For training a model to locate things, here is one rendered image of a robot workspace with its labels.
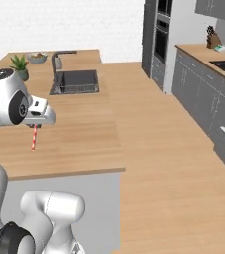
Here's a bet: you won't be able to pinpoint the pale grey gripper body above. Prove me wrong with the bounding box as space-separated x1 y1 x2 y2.
26 105 57 127

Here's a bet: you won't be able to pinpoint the red white striped straw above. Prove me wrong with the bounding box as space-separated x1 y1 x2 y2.
31 124 39 153

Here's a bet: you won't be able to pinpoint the grey island counter base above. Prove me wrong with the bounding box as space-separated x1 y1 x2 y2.
0 171 122 254

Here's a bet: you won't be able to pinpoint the dark grey sink basin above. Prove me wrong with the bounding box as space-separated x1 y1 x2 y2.
49 68 101 96

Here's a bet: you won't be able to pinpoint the dark grey sink tap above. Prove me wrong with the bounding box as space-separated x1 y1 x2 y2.
51 50 78 84

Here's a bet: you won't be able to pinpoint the green potted plant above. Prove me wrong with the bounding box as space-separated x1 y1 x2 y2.
9 54 31 82

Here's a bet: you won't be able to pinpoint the grey bowl with food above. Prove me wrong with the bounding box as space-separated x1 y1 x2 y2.
26 52 49 64

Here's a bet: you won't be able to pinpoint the dark grey tall cabinet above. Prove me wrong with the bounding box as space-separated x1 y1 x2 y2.
141 0 158 79

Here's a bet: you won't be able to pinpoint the dark grey oven stack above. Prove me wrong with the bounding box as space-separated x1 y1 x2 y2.
151 0 174 91

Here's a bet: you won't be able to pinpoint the grey base cupboard run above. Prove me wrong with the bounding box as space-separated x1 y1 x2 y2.
170 49 225 182

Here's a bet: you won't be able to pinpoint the brown knife block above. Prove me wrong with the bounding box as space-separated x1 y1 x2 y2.
205 25 223 50

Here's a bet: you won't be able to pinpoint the grey wall cupboards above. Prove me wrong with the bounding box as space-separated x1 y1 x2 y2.
194 0 225 22

